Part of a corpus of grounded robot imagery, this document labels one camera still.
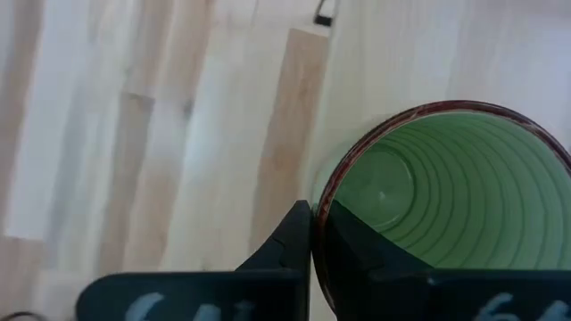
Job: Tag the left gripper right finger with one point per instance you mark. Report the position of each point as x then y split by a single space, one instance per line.
401 294

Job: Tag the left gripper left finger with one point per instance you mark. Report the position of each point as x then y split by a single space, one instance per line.
267 294

